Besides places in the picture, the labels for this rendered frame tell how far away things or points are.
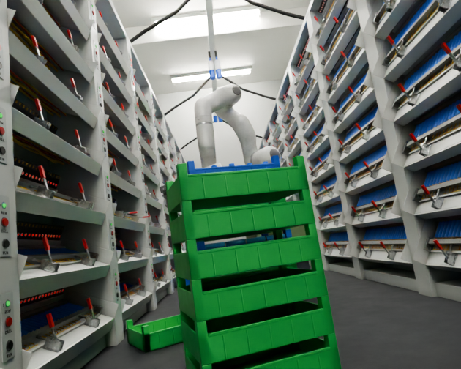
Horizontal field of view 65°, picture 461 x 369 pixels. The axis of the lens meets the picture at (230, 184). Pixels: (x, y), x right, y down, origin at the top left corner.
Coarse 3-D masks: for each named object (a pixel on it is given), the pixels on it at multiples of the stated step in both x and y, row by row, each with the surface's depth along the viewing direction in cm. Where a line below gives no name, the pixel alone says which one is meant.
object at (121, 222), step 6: (114, 204) 148; (114, 210) 147; (120, 210) 207; (126, 210) 208; (114, 216) 149; (138, 216) 207; (114, 222) 151; (120, 222) 159; (126, 222) 167; (132, 222) 179; (138, 222) 207; (144, 222) 207; (126, 228) 170; (132, 228) 182; (138, 228) 194
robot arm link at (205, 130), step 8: (200, 128) 182; (208, 128) 182; (200, 136) 181; (208, 136) 181; (200, 144) 181; (208, 144) 180; (200, 152) 185; (208, 152) 184; (200, 160) 190; (208, 160) 189; (216, 160) 190
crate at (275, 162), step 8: (192, 160) 108; (272, 160) 116; (192, 168) 107; (200, 168) 108; (208, 168) 108; (216, 168) 109; (224, 168) 110; (232, 168) 111; (240, 168) 112; (248, 168) 112; (256, 168) 113
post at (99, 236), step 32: (64, 32) 150; (96, 32) 159; (96, 96) 146; (64, 128) 143; (96, 128) 143; (96, 192) 139; (64, 224) 137; (96, 224) 137; (64, 288) 133; (96, 288) 133
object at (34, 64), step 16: (16, 48) 89; (16, 64) 103; (32, 64) 96; (16, 80) 113; (32, 80) 113; (48, 80) 105; (48, 96) 126; (64, 96) 116; (80, 96) 128; (48, 112) 137; (64, 112) 143; (80, 112) 129; (96, 112) 144
